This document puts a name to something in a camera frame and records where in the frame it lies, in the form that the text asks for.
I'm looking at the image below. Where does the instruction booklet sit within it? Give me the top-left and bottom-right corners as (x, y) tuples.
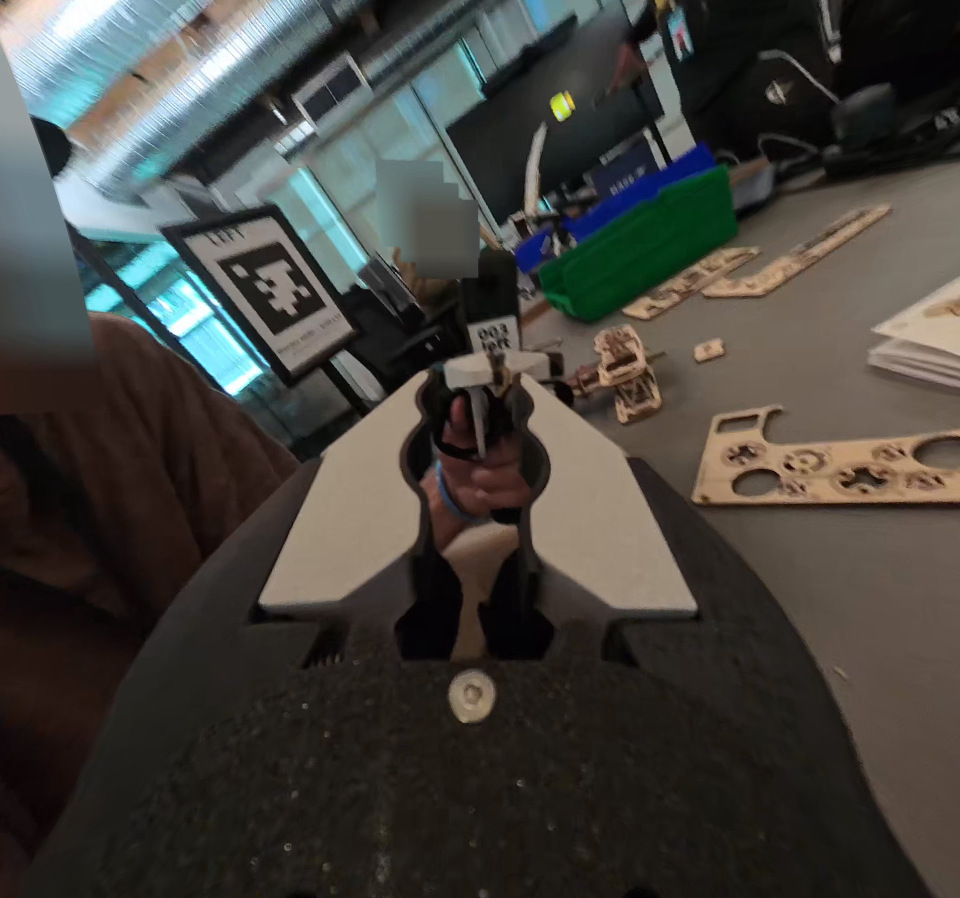
(868, 296), (960, 391)

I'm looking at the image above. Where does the person's left hand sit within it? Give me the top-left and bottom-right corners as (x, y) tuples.
(418, 388), (535, 528)

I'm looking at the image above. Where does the black partition board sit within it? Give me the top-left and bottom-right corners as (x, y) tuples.
(446, 0), (667, 218)

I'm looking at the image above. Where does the blue wristband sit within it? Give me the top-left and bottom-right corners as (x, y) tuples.
(433, 459), (475, 526)

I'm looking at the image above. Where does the black cable bundle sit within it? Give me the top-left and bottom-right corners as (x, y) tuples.
(756, 106), (960, 181)

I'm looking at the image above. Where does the wooden sheet with round cutouts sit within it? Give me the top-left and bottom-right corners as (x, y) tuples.
(690, 404), (960, 507)

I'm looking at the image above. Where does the ceiling air conditioner unit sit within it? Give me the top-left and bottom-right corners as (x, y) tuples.
(291, 52), (374, 128)

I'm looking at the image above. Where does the long wooden part sheet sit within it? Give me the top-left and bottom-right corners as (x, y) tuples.
(703, 203), (894, 300)

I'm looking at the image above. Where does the wooden pieces bottom left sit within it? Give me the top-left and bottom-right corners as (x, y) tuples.
(567, 323), (667, 425)

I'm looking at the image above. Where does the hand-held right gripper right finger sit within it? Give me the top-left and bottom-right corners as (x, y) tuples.
(510, 371), (700, 625)

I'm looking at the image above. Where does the person's brown clothing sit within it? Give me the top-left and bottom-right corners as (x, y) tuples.
(0, 309), (327, 898)

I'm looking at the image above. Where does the blue plastic bin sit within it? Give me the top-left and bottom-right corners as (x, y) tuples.
(516, 142), (717, 274)

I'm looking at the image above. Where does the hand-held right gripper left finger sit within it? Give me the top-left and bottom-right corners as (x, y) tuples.
(257, 367), (451, 625)

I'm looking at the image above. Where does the grey desk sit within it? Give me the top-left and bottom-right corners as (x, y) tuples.
(517, 155), (960, 898)

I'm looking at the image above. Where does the grey flat device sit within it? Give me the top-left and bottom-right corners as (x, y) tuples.
(730, 160), (778, 214)

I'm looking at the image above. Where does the green plastic bin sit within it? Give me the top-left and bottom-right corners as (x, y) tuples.
(538, 163), (741, 323)

